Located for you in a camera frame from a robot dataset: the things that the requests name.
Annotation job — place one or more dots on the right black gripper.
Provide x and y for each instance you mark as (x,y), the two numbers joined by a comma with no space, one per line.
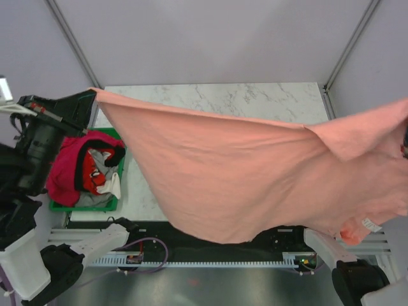
(405,143)

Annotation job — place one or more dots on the white slotted cable duct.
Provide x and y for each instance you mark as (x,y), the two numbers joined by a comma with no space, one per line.
(123,261)

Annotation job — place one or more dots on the aluminium frame post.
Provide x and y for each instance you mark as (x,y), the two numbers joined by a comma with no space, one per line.
(362,24)
(63,25)

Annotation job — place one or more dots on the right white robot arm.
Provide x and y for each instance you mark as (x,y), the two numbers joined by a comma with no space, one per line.
(355,196)

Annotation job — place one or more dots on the left aluminium frame post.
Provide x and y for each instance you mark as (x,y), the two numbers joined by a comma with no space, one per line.
(63,25)

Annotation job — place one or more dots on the green plastic bin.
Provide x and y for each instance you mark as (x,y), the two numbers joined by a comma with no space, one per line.
(105,204)

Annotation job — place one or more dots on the peach t shirt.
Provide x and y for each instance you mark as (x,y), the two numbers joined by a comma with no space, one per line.
(226,179)

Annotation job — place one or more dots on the right aluminium frame post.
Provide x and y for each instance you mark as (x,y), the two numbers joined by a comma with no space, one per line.
(362,24)

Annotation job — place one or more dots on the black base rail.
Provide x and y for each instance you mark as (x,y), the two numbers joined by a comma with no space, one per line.
(269,245)

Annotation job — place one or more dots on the magenta t shirt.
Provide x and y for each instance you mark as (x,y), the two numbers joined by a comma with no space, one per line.
(65,178)

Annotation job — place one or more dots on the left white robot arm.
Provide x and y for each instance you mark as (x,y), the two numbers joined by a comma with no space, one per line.
(30,273)

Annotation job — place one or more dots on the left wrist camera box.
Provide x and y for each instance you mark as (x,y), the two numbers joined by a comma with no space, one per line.
(5,92)

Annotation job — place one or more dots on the white shirt label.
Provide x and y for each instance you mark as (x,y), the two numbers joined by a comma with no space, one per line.
(371,226)

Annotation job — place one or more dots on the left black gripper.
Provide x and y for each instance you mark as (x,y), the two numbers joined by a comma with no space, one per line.
(72,111)

